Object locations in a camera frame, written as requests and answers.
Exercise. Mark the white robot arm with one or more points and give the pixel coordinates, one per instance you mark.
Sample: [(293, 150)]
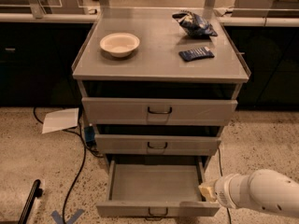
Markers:
[(264, 190)]

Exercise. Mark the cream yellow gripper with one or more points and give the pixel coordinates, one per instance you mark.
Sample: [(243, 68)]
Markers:
[(222, 191)]

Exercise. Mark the white bowl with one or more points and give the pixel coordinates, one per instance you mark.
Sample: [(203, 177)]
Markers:
[(119, 45)]

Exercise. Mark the grey bottom drawer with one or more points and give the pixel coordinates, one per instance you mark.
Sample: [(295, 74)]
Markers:
[(155, 187)]

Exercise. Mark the grey top drawer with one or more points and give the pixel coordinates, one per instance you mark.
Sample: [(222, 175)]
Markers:
[(137, 111)]

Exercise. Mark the black bar on floor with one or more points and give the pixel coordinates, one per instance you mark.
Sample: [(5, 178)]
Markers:
[(35, 192)]

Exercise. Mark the grey drawer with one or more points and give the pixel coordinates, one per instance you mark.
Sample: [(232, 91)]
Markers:
[(155, 187), (156, 144), (137, 111)]

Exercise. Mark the white paper sheet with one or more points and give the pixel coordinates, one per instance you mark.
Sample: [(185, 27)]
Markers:
[(60, 120)]

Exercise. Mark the grey drawer cabinet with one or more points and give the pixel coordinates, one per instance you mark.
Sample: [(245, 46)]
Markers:
[(155, 70)]

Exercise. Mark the dark counter cabinets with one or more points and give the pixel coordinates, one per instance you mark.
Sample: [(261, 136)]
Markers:
[(36, 59)]

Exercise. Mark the grey middle drawer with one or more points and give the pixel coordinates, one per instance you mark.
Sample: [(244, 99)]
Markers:
[(156, 144)]

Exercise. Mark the blue chip bag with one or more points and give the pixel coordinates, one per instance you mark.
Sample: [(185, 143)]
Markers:
[(194, 25)]

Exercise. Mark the small blue snack packet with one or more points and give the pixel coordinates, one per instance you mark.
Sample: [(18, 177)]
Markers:
[(196, 54)]

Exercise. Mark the blue power box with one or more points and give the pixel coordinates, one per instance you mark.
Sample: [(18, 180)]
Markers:
[(89, 136)]

